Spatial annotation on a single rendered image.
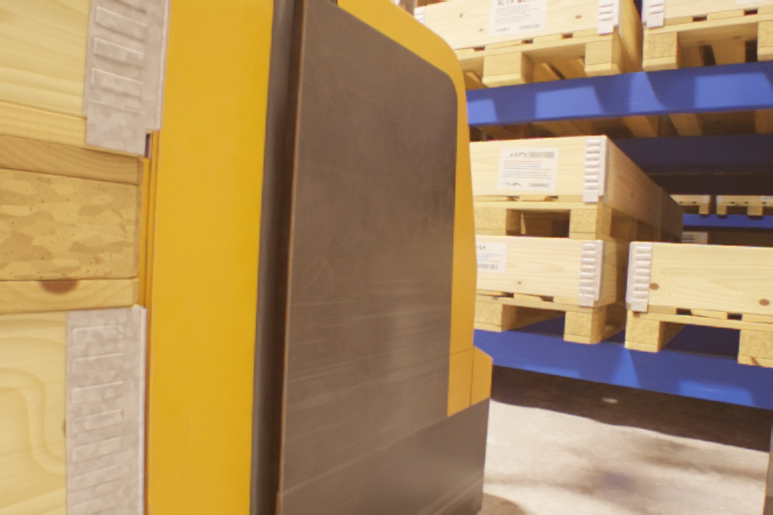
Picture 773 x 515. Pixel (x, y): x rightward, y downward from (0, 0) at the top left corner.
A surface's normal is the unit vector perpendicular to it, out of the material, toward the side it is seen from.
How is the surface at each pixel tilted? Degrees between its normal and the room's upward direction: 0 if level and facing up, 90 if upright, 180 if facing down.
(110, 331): 90
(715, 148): 90
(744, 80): 90
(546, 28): 90
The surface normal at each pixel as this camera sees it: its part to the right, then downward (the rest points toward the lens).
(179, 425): 0.84, 0.07
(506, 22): -0.54, 0.00
